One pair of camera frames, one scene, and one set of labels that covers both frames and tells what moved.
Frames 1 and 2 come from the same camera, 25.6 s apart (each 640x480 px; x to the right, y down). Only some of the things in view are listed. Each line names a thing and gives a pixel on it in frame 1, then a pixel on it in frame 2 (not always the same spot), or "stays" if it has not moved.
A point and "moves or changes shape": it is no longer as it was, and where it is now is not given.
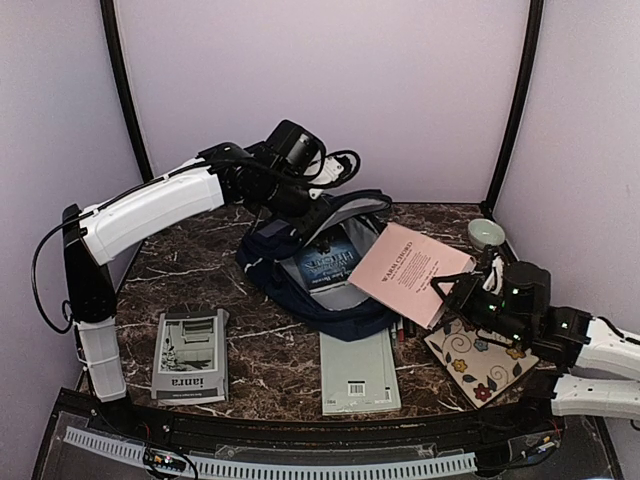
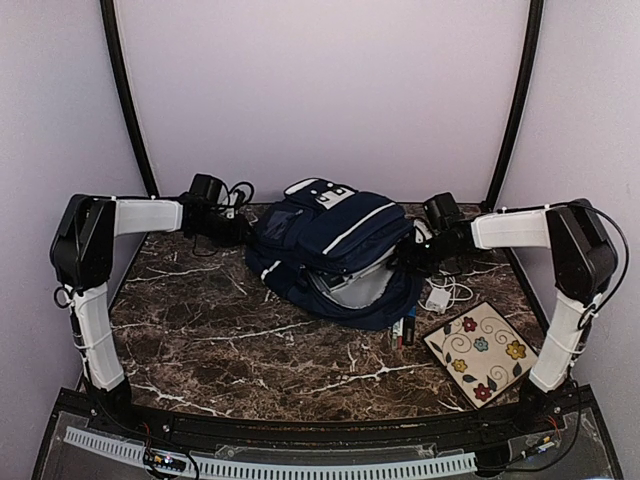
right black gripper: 464,294 to 408,259
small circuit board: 164,459 stays
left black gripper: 306,222 to 239,236
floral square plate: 482,368 stays
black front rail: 326,430 stays
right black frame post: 531,64 stays
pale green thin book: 359,375 to 360,289
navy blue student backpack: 313,285 moves or changes shape
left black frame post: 110,22 stays
